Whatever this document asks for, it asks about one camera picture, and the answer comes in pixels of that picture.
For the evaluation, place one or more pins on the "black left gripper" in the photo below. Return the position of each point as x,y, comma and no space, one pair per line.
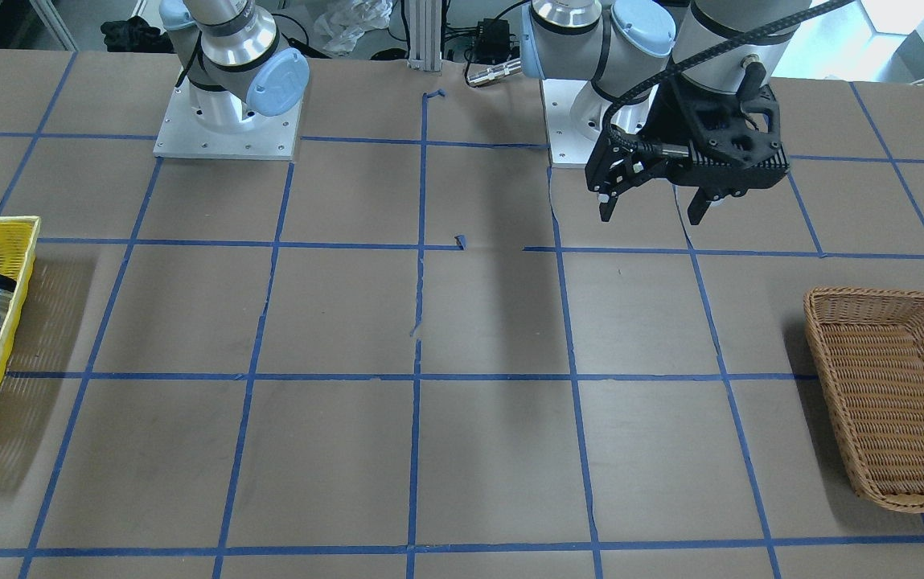
667,122

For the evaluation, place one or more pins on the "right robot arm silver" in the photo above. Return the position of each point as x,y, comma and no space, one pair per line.
237,67

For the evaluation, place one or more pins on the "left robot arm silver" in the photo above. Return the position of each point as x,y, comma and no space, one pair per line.
627,49

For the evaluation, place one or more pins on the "brown wicker basket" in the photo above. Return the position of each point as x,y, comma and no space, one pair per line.
868,349

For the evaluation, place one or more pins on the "black cloth bundle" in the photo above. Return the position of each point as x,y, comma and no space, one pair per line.
135,35

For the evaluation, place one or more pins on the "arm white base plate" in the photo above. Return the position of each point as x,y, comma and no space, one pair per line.
573,114
203,125

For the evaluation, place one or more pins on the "aluminium frame post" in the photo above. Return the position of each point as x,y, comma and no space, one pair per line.
426,21

